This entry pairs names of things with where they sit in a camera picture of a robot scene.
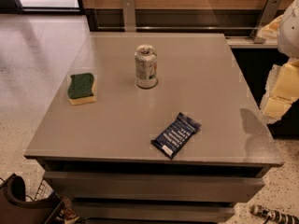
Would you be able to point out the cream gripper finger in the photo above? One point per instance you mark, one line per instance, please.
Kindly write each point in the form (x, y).
(286, 86)
(275, 108)

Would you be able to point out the silver 7up soda can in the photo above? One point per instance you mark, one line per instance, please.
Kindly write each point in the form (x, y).
(145, 66)

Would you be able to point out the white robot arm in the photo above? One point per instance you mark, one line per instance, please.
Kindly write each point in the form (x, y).
(286, 27)

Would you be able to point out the dark blue snack wrapper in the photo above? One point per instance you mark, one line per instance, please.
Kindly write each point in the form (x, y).
(173, 138)

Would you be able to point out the grey drawer cabinet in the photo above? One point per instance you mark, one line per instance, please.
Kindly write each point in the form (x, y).
(100, 156)

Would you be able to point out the green and yellow sponge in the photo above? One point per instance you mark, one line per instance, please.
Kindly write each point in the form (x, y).
(81, 89)

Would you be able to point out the right metal wall bracket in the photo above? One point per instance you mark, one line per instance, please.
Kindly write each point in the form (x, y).
(268, 14)

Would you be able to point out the metal wall bracket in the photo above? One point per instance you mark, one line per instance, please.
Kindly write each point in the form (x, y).
(268, 14)
(128, 10)

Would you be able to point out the left metal wall bracket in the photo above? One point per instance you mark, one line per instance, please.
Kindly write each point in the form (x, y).
(128, 10)

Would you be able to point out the wire basket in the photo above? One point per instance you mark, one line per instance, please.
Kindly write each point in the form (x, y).
(44, 191)

